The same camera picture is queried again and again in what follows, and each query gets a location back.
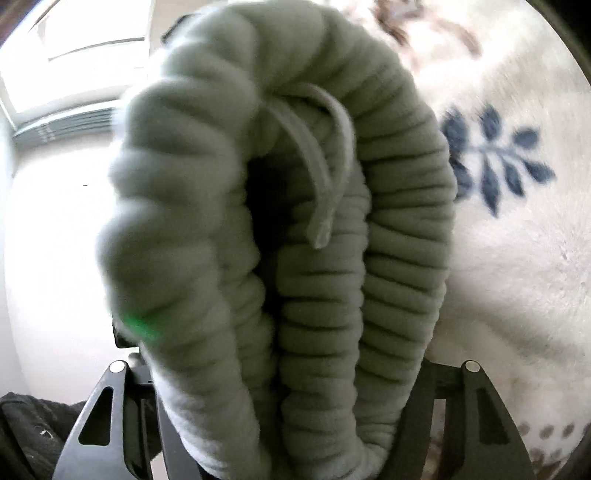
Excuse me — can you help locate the floral printed blanket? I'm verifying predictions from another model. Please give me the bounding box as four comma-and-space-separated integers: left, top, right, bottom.
323, 0, 591, 480

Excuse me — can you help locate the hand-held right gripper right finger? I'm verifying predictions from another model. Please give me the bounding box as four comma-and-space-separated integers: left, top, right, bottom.
379, 357, 539, 480

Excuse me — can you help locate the window with white frame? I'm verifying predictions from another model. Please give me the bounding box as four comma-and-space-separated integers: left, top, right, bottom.
0, 0, 158, 130

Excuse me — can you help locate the light grey fleece towel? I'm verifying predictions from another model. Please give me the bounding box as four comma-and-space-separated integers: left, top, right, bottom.
95, 0, 458, 480

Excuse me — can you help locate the grey-blue striped curtain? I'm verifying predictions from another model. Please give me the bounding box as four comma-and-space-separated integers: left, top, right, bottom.
11, 105, 121, 141

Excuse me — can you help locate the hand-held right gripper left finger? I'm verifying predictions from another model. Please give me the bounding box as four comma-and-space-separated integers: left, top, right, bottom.
53, 353, 199, 480

